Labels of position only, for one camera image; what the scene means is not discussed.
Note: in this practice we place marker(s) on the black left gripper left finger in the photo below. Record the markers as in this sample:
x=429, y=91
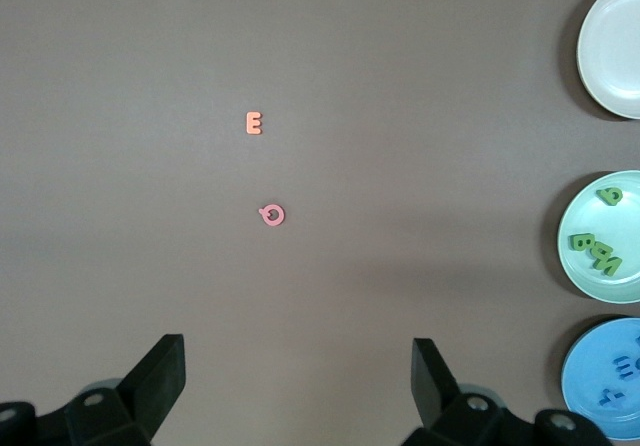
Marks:
x=145, y=396

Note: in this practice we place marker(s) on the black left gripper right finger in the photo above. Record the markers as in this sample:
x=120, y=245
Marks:
x=440, y=401

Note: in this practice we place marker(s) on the blue foam letter X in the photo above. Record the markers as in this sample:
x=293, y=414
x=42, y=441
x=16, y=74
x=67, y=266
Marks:
x=611, y=397

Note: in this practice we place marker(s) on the blue foam letter E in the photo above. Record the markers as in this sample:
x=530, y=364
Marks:
x=622, y=367

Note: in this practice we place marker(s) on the green foam letter B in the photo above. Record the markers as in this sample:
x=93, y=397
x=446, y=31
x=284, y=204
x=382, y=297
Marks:
x=580, y=242

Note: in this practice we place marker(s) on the green foam letter N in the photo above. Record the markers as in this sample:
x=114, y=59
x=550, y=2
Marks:
x=611, y=265

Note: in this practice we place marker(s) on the green foam letter P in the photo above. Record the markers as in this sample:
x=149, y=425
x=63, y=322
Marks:
x=610, y=196

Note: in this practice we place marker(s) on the blue plate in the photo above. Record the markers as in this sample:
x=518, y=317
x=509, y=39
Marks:
x=585, y=366

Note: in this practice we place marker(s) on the pink foam letter G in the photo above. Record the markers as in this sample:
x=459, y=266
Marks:
x=273, y=220

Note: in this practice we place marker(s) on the green plate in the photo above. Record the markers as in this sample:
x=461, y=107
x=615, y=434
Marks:
x=625, y=226

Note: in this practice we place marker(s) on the orange foam letter E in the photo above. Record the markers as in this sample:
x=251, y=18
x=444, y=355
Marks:
x=251, y=124

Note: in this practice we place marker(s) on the brown table cover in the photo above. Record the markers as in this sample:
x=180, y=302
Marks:
x=300, y=41

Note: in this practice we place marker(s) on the beige pink plate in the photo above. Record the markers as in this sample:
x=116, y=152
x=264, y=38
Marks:
x=615, y=51

